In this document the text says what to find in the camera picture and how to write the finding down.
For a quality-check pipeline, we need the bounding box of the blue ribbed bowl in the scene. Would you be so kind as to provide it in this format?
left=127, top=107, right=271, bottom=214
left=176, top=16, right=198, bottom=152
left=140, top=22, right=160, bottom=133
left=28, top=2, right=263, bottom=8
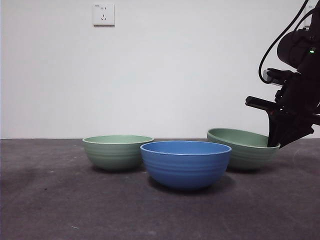
left=139, top=140, right=232, bottom=189

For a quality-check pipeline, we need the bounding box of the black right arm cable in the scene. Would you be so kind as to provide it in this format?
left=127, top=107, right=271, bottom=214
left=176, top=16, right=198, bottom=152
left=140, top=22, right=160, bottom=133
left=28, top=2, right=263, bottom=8
left=258, top=0, right=311, bottom=85

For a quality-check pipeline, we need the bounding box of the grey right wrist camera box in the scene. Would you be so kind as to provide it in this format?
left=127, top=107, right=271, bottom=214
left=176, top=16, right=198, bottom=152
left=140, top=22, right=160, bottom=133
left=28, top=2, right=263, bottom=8
left=262, top=68, right=287, bottom=88

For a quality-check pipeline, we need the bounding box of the green ribbed bowl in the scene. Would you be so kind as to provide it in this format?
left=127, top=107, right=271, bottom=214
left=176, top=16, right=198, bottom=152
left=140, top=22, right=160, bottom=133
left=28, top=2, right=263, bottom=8
left=82, top=135, right=154, bottom=172
left=206, top=127, right=281, bottom=172

